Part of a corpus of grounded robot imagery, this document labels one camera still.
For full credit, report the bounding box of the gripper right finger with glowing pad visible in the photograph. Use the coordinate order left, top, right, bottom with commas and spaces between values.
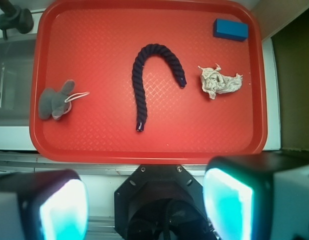
202, 152, 309, 240

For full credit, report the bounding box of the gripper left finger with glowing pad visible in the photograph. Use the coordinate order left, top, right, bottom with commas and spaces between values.
0, 169, 89, 240

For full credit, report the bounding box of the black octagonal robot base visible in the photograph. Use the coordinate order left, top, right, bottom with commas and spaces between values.
114, 165, 218, 240

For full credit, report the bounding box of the crumpled white paper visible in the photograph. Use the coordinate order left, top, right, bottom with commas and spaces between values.
197, 63, 243, 100

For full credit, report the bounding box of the grey plush mouse toy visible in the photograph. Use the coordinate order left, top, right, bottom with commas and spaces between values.
38, 79, 90, 121

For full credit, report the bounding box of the red plastic tray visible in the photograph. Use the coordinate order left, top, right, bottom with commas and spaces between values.
29, 0, 267, 165

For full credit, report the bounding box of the grey metal sink basin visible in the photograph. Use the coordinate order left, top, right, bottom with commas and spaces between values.
0, 38, 36, 127

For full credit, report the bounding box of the blue rectangular block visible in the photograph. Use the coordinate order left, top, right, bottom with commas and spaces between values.
213, 18, 249, 42

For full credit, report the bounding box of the dark blue twisted rope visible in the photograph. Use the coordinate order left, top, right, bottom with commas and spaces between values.
131, 43, 188, 133

